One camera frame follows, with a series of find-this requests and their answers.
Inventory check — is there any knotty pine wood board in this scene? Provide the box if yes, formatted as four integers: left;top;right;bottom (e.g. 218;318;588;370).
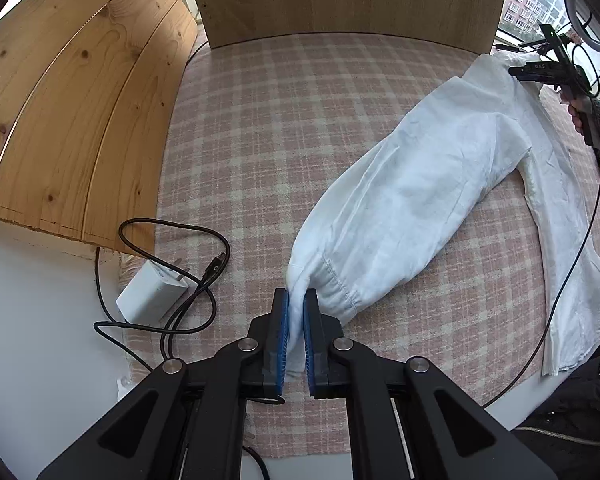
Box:
0;0;199;256

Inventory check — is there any white shirt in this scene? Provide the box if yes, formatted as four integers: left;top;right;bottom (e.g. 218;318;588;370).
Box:
286;52;600;381

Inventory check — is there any person's right hand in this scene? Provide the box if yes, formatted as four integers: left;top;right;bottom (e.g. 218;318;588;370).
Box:
562;89;588;133

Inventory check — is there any white ring light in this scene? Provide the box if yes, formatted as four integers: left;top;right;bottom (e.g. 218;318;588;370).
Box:
564;0;600;51

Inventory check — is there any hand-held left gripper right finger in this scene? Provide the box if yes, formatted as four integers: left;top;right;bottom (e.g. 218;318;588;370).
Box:
302;288;556;480

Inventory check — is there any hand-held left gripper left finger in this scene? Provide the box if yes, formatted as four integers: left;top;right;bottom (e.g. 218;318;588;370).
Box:
37;287;292;480

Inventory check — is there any white charger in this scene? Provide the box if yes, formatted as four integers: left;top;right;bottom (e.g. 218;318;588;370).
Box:
116;257;190;325

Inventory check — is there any black charger cable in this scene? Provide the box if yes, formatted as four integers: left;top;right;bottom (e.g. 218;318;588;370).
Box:
94;217;231;363

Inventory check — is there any pink plaid blanket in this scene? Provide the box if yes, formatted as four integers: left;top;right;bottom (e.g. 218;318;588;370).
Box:
122;32;600;458

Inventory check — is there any black zip jacket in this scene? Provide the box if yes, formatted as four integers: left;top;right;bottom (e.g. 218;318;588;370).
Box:
510;350;600;480

